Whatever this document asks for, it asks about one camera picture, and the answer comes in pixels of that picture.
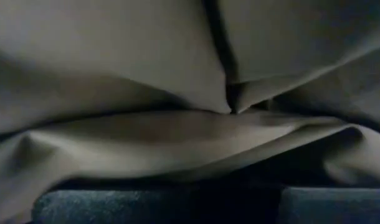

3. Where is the dark grey garment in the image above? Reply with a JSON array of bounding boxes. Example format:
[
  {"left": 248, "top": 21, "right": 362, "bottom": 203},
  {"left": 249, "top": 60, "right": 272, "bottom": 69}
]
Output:
[{"left": 31, "top": 183, "right": 380, "bottom": 224}]

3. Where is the khaki olive garment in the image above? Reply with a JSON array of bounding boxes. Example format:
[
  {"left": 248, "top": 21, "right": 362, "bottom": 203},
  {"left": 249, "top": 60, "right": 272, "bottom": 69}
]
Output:
[{"left": 0, "top": 0, "right": 380, "bottom": 224}]

